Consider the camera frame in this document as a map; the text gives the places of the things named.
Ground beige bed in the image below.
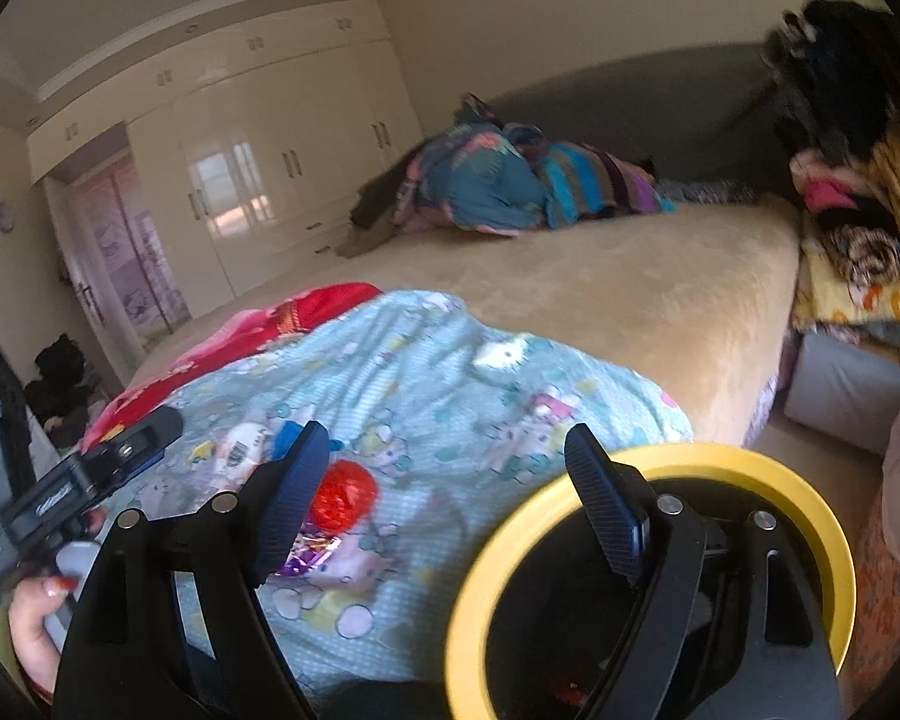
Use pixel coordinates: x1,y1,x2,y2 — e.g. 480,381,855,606
134,195,800,444

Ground cream glossy wardrobe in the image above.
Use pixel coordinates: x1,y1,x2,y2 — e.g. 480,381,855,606
27,0,422,317

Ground white printed wrapper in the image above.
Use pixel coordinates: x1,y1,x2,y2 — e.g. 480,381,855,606
214,421,272,489

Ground yellow rimmed black trash bin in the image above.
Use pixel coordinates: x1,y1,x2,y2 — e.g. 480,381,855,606
445,444,855,718

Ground black bag on floor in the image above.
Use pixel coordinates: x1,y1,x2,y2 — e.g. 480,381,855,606
23,333,102,450

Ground grey storage box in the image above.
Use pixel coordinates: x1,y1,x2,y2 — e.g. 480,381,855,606
784,335,900,455

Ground left hand red nails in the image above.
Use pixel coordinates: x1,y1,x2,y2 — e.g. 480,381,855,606
7,575,80,697

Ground light blue cartoon quilt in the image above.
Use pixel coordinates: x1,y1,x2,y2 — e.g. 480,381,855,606
110,291,692,704

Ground red blanket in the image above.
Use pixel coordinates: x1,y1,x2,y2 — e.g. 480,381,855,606
79,283,382,452

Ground yellow cartoon blanket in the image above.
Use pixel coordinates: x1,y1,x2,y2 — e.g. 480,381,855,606
790,227,900,330

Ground pink sliding door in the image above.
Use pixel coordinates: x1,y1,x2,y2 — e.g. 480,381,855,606
69,149,191,362

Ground blue plastic scrap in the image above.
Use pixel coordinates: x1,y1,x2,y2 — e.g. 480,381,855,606
271,421,304,461

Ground blue floral bedding pile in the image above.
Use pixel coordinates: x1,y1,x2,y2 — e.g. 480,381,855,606
391,94,549,238

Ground striped colourful blanket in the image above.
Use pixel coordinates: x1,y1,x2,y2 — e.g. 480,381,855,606
533,142,676,229

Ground pile of clothes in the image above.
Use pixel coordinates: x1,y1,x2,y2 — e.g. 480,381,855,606
760,0,900,347

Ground red plastic wrapper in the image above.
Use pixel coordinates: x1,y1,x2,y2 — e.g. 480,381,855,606
308,460,379,535

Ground purple foil candy wrapper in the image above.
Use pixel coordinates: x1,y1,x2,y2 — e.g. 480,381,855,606
274,525,343,577

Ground green sleeve left forearm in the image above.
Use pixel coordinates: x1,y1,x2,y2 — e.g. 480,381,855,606
0,603,29,697

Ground round wall clock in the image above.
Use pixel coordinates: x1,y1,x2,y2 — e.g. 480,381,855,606
0,200,16,234

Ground orange floral laundry basket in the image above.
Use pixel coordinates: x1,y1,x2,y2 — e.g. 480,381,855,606
842,491,900,713

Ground grey headboard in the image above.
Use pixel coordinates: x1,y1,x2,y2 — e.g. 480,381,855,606
489,44,792,195

